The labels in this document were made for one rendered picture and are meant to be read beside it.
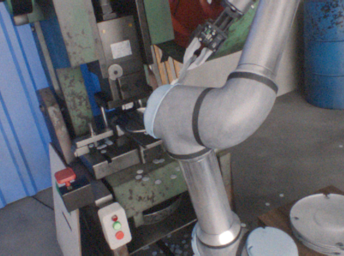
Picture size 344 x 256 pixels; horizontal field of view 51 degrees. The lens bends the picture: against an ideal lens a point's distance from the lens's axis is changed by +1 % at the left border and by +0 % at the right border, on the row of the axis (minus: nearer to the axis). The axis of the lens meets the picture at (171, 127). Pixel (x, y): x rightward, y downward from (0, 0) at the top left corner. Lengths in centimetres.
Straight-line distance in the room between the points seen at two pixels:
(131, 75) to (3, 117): 133
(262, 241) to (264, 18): 51
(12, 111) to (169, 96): 190
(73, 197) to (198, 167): 56
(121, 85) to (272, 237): 72
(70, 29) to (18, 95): 134
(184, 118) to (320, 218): 90
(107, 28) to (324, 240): 103
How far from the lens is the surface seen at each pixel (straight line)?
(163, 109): 69
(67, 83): 154
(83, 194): 122
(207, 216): 87
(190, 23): 157
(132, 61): 134
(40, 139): 260
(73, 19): 121
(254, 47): 69
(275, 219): 150
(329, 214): 147
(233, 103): 63
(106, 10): 135
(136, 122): 138
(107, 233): 122
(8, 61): 246
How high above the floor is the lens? 130
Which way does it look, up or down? 24 degrees down
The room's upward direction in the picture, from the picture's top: 10 degrees counter-clockwise
